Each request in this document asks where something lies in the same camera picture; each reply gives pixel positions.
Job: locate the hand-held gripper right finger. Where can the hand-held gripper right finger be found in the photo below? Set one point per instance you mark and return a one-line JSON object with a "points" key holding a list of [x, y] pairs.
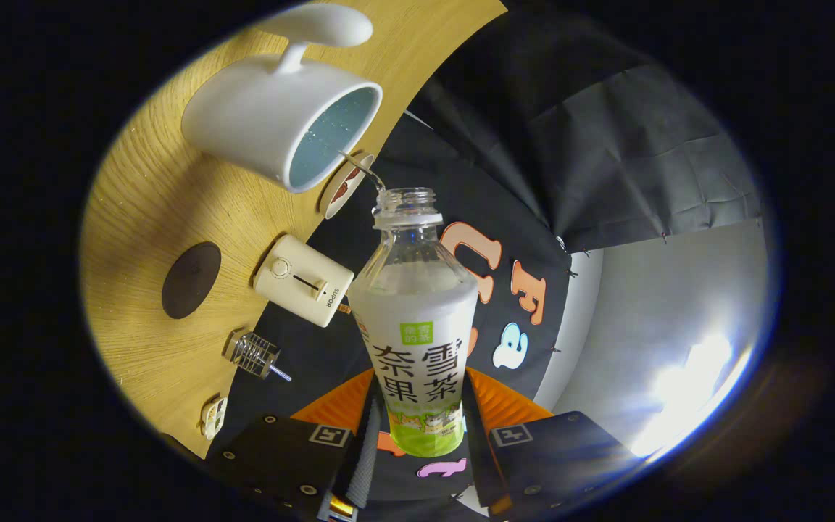
{"points": [[479, 464]]}

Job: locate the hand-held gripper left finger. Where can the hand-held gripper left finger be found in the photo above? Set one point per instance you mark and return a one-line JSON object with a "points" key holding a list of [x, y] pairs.
{"points": [[363, 435]]}

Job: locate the clear juice bottle white label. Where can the clear juice bottle white label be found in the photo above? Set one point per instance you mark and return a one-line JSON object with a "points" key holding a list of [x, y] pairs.
{"points": [[414, 319]]}

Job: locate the dark brown round coaster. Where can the dark brown round coaster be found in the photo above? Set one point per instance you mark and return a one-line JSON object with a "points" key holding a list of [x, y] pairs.
{"points": [[191, 280]]}

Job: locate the striped straw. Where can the striped straw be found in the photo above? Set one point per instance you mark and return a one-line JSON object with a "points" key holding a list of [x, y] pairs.
{"points": [[281, 374]]}

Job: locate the white divided dish with beans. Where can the white divided dish with beans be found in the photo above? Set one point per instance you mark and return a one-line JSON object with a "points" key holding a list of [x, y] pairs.
{"points": [[213, 417]]}

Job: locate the cream toaster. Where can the cream toaster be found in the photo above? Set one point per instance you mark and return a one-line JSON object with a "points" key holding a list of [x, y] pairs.
{"points": [[301, 279]]}

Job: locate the ceiling light panel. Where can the ceiling light panel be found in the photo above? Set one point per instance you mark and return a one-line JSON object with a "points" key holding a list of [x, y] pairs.
{"points": [[693, 384]]}

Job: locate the white plate with brown food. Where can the white plate with brown food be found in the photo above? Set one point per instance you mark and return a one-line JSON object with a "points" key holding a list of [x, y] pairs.
{"points": [[345, 190]]}

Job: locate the wooden table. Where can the wooden table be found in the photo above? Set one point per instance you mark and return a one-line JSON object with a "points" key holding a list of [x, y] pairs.
{"points": [[142, 210]]}

